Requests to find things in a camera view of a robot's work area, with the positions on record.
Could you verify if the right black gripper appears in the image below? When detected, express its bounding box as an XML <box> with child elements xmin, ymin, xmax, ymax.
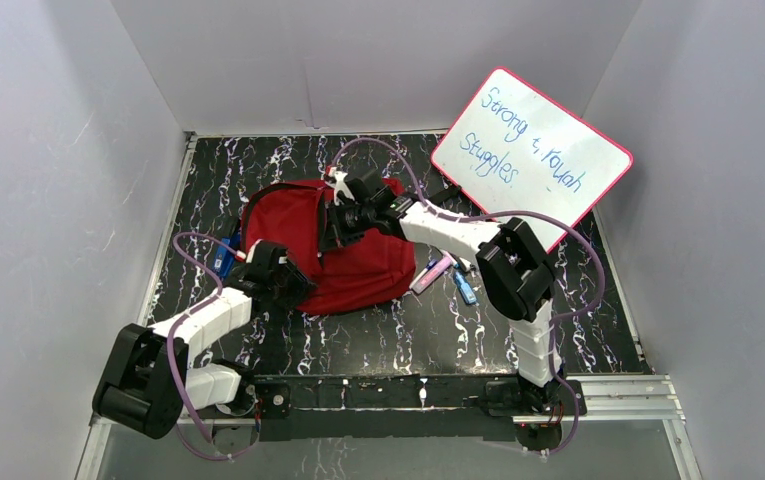
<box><xmin>320</xmin><ymin>197</ymin><xmax>375</xmax><ymax>251</ymax></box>

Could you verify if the red backpack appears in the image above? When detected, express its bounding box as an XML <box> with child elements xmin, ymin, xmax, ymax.
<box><xmin>239</xmin><ymin>179</ymin><xmax>416</xmax><ymax>315</ymax></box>

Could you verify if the small blue stapler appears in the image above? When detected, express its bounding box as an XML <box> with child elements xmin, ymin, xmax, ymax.
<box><xmin>453</xmin><ymin>270</ymin><xmax>478</xmax><ymax>305</ymax></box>

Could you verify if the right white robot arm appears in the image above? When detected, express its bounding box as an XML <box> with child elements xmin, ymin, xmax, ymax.
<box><xmin>323</xmin><ymin>167</ymin><xmax>562</xmax><ymax>414</ymax></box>

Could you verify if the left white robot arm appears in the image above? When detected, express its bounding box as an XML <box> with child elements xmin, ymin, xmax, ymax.
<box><xmin>92</xmin><ymin>241</ymin><xmax>316</xmax><ymax>439</ymax></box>

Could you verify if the pink highlighter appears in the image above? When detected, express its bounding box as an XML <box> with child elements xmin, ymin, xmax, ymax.
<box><xmin>409</xmin><ymin>255</ymin><xmax>455</xmax><ymax>295</ymax></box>

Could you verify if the pink-framed whiteboard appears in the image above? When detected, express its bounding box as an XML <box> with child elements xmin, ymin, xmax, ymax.
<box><xmin>431</xmin><ymin>67</ymin><xmax>633</xmax><ymax>226</ymax></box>

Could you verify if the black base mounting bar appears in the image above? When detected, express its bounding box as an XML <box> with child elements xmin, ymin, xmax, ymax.
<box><xmin>254</xmin><ymin>374</ymin><xmax>527</xmax><ymax>441</ymax></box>

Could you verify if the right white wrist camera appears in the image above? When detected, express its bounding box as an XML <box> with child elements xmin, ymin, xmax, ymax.
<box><xmin>324</xmin><ymin>167</ymin><xmax>355</xmax><ymax>206</ymax></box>

